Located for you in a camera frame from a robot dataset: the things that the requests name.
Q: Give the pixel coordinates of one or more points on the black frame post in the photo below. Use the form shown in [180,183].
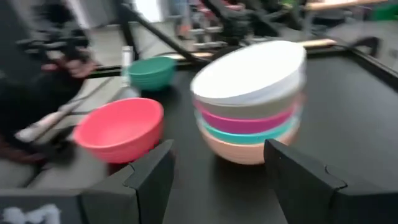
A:
[127,28]

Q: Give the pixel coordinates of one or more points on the aluminium extrusion bar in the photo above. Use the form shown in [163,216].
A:
[127,65]

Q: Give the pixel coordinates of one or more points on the white bowl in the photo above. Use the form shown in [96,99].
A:
[248,74]

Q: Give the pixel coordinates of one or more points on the coral red bowl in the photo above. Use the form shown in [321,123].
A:
[121,130]

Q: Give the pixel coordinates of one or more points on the beige bowl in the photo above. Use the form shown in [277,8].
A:
[245,110]

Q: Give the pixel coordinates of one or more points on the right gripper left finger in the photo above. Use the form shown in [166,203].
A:
[149,186]

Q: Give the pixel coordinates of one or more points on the green bowl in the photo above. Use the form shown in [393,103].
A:
[152,74]

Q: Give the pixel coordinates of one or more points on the pink bowl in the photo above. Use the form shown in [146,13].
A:
[245,124]

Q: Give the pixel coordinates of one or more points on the person's hand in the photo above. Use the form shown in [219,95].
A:
[74,67]

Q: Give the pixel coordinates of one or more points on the peach bowl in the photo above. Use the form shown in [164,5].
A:
[242,154]

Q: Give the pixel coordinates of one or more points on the teal bowl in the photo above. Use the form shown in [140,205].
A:
[248,137]

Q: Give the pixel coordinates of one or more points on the pale grey bar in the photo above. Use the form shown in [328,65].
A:
[46,123]

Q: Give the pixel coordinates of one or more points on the black diagonal frame brace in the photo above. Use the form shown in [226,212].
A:
[168,37]

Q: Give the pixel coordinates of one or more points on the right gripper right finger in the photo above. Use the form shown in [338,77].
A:
[298,186]

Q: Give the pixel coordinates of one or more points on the person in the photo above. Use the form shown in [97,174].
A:
[31,102]

